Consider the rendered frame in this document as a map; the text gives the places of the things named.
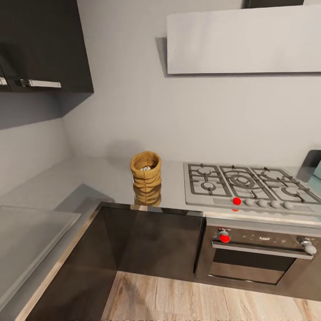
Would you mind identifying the popcorn bag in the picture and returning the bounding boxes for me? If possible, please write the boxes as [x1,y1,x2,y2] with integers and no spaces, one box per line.
[130,151,162,193]

